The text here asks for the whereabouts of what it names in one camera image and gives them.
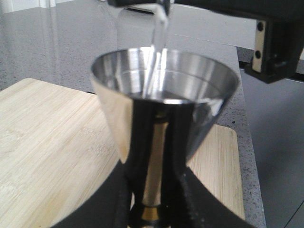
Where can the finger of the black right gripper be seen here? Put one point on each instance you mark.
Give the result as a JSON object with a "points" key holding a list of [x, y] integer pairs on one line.
{"points": [[125, 3]]}

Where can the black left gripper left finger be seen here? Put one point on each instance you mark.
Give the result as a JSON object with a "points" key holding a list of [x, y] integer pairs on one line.
{"points": [[108, 207]]}

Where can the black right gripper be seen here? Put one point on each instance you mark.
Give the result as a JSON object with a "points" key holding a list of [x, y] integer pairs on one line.
{"points": [[279, 39]]}

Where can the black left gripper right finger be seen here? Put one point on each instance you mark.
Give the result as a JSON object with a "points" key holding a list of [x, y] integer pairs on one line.
{"points": [[198, 208]]}

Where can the clear glass beaker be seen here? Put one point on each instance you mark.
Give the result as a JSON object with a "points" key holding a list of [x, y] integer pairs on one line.
{"points": [[137, 28]]}

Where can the silver steel jigger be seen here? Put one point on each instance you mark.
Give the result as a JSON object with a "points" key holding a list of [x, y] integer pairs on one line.
{"points": [[157, 134]]}

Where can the wooden cutting board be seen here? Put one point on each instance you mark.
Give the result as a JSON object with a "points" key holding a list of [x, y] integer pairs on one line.
{"points": [[56, 150]]}

